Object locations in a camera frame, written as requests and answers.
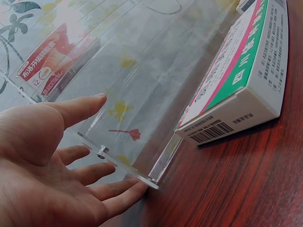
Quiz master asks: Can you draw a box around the red and white medicine box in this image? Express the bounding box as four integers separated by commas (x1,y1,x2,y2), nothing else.
17,22,102,97

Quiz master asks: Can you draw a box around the white green pink medicine box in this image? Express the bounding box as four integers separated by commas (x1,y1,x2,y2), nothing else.
173,0,294,149

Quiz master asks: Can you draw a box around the person's left hand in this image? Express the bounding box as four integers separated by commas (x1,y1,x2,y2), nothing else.
0,93,148,227

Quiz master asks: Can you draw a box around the clear acrylic organizer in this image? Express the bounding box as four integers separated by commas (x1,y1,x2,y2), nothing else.
0,0,242,190

